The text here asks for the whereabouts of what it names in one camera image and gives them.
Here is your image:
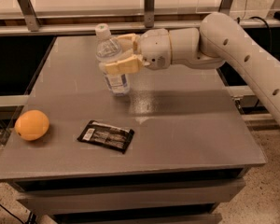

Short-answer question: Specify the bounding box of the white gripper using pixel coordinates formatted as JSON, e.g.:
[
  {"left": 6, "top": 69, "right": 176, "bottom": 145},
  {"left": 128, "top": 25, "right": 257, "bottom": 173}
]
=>
[{"left": 99, "top": 29, "right": 172, "bottom": 75}]

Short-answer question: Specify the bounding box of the orange fruit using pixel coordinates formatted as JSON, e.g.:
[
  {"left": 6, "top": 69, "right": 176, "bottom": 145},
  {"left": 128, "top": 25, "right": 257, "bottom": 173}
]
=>
[{"left": 15, "top": 110, "right": 49, "bottom": 141}]

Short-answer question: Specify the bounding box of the black cable on right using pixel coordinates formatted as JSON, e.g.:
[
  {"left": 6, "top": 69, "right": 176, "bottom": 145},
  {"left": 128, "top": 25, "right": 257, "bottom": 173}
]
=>
[{"left": 236, "top": 15, "right": 273, "bottom": 45}]

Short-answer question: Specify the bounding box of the middle metal bracket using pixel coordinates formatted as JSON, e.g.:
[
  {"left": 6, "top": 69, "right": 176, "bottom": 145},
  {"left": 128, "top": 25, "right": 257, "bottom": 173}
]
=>
[{"left": 144, "top": 0, "right": 155, "bottom": 28}]

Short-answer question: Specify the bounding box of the black cable bottom left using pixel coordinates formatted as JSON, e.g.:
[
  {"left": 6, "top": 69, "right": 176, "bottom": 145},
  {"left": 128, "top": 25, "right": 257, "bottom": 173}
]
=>
[{"left": 0, "top": 197, "right": 37, "bottom": 224}]

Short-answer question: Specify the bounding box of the left metal bracket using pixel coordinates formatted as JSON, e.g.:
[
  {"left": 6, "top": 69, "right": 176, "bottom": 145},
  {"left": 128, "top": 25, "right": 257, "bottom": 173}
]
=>
[{"left": 17, "top": 0, "right": 40, "bottom": 32}]

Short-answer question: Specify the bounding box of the grey drawer front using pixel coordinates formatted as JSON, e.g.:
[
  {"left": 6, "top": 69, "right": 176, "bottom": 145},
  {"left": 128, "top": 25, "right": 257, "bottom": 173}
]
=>
[{"left": 17, "top": 178, "right": 245, "bottom": 216}]

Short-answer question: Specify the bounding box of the black snack packet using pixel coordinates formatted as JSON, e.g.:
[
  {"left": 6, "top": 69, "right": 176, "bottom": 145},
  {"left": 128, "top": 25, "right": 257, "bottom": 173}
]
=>
[{"left": 77, "top": 120, "right": 134, "bottom": 154}]

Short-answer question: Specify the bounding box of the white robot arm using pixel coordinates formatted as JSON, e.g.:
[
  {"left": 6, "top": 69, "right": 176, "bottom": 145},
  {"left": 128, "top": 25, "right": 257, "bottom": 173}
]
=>
[{"left": 99, "top": 12, "right": 280, "bottom": 126}]

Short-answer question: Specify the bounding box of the black cable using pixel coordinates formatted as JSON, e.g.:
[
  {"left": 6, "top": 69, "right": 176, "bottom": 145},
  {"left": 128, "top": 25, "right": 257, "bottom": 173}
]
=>
[
  {"left": 236, "top": 15, "right": 273, "bottom": 45},
  {"left": 0, "top": 197, "right": 37, "bottom": 224}
]

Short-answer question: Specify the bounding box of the clear blue-label plastic bottle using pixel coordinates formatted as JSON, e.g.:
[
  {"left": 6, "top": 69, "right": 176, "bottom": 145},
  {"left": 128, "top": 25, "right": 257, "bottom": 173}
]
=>
[{"left": 95, "top": 23, "right": 130, "bottom": 96}]

